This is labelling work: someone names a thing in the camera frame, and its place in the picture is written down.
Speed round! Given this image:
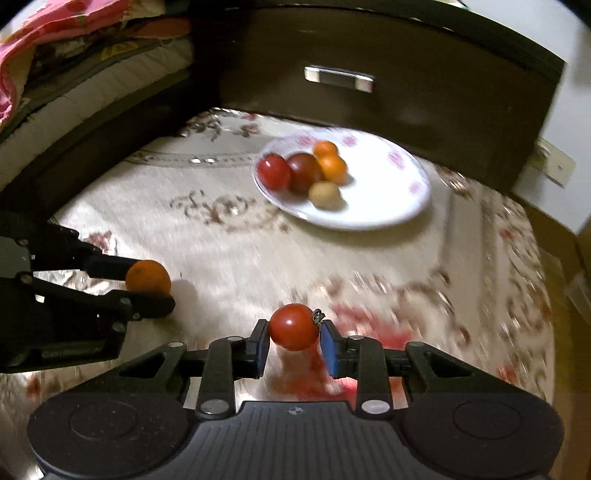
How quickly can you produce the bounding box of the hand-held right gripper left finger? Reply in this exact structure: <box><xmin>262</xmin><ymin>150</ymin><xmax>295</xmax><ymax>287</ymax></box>
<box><xmin>104</xmin><ymin>318</ymin><xmax>273</xmax><ymax>418</ymax></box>

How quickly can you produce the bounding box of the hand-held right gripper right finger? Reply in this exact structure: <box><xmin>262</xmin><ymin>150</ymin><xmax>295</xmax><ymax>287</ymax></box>
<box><xmin>318</xmin><ymin>319</ymin><xmax>500</xmax><ymax>417</ymax></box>

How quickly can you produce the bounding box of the large dark red tomato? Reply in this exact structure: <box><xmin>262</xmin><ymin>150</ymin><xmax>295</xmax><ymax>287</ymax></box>
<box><xmin>287</xmin><ymin>152</ymin><xmax>323</xmax><ymax>195</ymax></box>

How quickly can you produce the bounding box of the dark wooden nightstand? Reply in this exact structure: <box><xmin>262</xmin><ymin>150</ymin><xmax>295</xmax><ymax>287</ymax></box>
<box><xmin>190</xmin><ymin>0</ymin><xmax>568</xmax><ymax>197</ymax></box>

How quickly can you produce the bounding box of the white floral plate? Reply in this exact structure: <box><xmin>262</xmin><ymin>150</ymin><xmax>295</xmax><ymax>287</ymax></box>
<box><xmin>252</xmin><ymin>128</ymin><xmax>432</xmax><ymax>230</ymax></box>

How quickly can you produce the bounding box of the brown longan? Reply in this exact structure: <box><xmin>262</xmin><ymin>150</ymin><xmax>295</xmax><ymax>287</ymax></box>
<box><xmin>308</xmin><ymin>181</ymin><xmax>344</xmax><ymax>212</ymax></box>

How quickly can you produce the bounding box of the pink floral cloth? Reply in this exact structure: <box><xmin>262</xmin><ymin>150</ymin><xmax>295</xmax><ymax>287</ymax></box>
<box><xmin>0</xmin><ymin>0</ymin><xmax>137</xmax><ymax>132</ymax></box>

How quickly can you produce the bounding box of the red cherry tomato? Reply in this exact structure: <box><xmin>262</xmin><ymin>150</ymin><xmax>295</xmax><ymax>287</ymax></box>
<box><xmin>257</xmin><ymin>155</ymin><xmax>292</xmax><ymax>191</ymax></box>
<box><xmin>269</xmin><ymin>303</ymin><xmax>324</xmax><ymax>352</ymax></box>

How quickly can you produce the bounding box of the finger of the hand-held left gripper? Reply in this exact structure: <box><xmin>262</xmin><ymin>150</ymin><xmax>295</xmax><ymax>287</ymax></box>
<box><xmin>0</xmin><ymin>210</ymin><xmax>160</xmax><ymax>284</ymax></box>
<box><xmin>16</xmin><ymin>271</ymin><xmax>177</xmax><ymax>334</ymax></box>

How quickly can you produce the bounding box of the metal drawer handle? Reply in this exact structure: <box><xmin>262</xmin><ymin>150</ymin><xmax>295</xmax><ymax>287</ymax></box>
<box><xmin>304</xmin><ymin>65</ymin><xmax>375</xmax><ymax>94</ymax></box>

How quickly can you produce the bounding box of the white mattress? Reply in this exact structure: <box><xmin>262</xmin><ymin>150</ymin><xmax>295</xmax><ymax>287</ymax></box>
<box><xmin>0</xmin><ymin>37</ymin><xmax>194</xmax><ymax>174</ymax></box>

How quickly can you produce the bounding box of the beige wall outlet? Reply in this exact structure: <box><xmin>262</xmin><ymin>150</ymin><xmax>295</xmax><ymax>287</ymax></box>
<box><xmin>534</xmin><ymin>137</ymin><xmax>577</xmax><ymax>188</ymax></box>

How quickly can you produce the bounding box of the floral tablecloth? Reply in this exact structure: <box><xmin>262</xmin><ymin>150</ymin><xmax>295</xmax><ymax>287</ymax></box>
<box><xmin>0</xmin><ymin>108</ymin><xmax>557</xmax><ymax>480</ymax></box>

